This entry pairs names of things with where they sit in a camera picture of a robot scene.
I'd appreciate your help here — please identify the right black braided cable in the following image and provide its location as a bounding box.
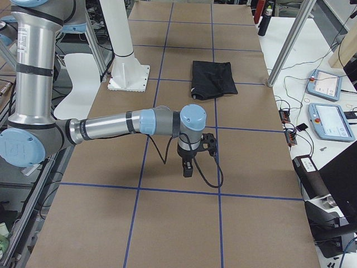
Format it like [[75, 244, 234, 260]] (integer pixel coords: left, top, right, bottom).
[[149, 133, 224, 188]]

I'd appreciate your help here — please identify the upper orange circuit board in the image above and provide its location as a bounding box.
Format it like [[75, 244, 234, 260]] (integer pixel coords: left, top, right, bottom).
[[278, 109, 291, 124]]

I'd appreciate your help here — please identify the upper teach pendant tablet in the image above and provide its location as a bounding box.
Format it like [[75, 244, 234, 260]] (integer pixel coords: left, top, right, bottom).
[[307, 69, 342, 102]]

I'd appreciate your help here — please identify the small black square pad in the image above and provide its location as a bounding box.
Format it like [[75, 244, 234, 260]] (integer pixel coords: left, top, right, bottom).
[[296, 123, 308, 132]]

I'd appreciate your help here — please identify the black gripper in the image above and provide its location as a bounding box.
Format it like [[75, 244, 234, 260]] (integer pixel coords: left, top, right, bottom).
[[177, 145, 205, 178]]

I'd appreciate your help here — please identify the orange circuit board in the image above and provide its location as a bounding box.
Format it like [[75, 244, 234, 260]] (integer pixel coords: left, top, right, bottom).
[[284, 129, 297, 147], [278, 109, 291, 124]]

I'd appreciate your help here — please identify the dark rectangular device box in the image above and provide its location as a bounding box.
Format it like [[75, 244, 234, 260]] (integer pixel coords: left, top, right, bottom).
[[292, 155, 330, 199]]

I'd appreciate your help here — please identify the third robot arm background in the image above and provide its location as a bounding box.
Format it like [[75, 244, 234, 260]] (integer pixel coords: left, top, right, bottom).
[[1, 15, 18, 46]]

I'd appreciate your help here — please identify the red cylinder bottle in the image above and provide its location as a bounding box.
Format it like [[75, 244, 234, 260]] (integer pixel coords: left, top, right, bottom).
[[253, 0, 266, 24]]

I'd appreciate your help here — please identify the black graphic t-shirt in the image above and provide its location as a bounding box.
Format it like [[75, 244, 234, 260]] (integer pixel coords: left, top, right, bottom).
[[191, 61, 238, 101]]

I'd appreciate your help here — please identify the aluminium frame rail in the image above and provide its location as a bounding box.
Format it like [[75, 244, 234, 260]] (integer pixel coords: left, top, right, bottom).
[[267, 0, 317, 87]]

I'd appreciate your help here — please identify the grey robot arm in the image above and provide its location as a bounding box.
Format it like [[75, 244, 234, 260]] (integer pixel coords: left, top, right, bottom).
[[1, 1, 206, 177]]

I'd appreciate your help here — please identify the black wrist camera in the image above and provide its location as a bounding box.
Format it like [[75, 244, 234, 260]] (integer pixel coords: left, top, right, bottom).
[[200, 133, 218, 157]]

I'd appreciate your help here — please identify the black monitor on stand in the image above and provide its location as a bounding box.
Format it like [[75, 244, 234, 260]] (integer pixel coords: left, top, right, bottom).
[[305, 142, 356, 258]]

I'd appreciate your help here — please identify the teach pendant tablet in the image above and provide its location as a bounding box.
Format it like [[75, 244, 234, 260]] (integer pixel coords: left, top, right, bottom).
[[308, 103, 355, 142], [307, 69, 342, 102]]

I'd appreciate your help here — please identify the lower teach pendant tablet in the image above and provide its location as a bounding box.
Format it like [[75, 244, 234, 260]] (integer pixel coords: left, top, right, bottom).
[[308, 103, 355, 142]]

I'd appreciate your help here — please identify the white metal mount base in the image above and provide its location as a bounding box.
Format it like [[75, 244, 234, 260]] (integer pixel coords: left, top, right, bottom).
[[100, 0, 150, 92]]

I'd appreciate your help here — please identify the black water bottle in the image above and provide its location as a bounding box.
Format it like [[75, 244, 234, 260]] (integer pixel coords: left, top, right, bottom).
[[258, 8, 272, 36]]

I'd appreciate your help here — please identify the white plastic chair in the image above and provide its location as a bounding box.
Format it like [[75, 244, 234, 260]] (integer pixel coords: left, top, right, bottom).
[[54, 53, 102, 119]]

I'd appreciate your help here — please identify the lower orange circuit board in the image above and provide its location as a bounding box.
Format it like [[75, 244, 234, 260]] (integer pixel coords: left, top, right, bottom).
[[284, 129, 297, 147]]

